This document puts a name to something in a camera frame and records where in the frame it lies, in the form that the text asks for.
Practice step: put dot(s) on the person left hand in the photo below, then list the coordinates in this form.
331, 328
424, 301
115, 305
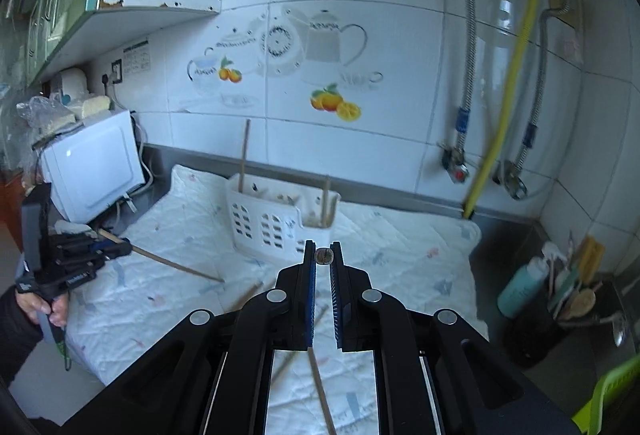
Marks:
32, 305

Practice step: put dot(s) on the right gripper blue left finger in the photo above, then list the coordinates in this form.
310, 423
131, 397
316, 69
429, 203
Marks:
309, 291

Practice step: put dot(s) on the teal spray bottle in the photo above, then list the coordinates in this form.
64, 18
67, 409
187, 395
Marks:
524, 285

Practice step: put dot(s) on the white house-pattern utensil holder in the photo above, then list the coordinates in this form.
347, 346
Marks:
272, 219

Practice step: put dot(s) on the red-knob water valve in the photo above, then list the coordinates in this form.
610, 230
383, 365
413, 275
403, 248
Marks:
453, 161

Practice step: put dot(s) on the green plastic rack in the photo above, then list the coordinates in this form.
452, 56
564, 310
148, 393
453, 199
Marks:
610, 388

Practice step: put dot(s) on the chrome water valve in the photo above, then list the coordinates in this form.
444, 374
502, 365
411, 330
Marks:
508, 176

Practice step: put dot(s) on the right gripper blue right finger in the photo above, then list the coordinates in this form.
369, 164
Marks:
338, 289

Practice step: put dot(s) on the wooden chopstick group one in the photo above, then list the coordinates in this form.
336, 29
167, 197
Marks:
325, 200

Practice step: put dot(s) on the white microwave oven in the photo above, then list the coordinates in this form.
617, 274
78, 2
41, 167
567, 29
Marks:
92, 167

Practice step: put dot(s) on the black utensil crock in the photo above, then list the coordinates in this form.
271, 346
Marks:
534, 332

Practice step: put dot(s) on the black wall socket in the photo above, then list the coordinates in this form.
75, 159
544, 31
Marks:
116, 75

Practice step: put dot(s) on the white electric kettle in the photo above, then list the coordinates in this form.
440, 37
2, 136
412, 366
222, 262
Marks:
70, 85

